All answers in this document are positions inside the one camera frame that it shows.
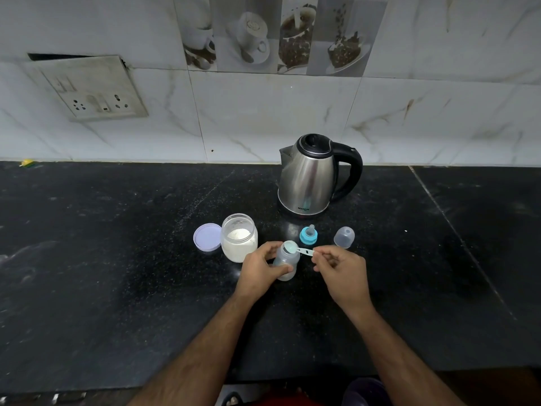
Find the person's red shirt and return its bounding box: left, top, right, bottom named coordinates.
left=253, top=391, right=322, bottom=406

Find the lavender jar lid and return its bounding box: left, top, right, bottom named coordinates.
left=193, top=223, right=223, bottom=253

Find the person's left hand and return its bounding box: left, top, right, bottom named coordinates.
left=234, top=241, right=295, bottom=303

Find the person's right hand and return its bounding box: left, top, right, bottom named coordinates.
left=312, top=245, right=375, bottom=317

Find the coffee print decorative tile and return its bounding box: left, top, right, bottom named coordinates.
left=172, top=0, right=389, bottom=78

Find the clear jar of white powder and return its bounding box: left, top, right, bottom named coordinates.
left=220, top=213, right=259, bottom=263

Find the clear baby bottle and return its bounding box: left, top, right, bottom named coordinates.
left=272, top=240, right=301, bottom=282

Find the stainless steel electric kettle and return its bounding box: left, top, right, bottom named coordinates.
left=277, top=133, right=364, bottom=217

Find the white wall socket plate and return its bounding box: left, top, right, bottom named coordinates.
left=27, top=55, right=149, bottom=122

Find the metal cabinet handle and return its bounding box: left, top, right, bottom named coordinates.
left=8, top=391, right=87, bottom=404

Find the person's right forearm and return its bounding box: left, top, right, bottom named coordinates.
left=351, top=304, right=465, bottom=406

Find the clear bottle cap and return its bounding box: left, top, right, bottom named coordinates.
left=333, top=226, right=356, bottom=250

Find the pale green measuring scoop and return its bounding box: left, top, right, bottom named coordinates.
left=283, top=242, right=316, bottom=257

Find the person's left forearm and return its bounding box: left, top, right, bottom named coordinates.
left=126, top=291, right=259, bottom=406

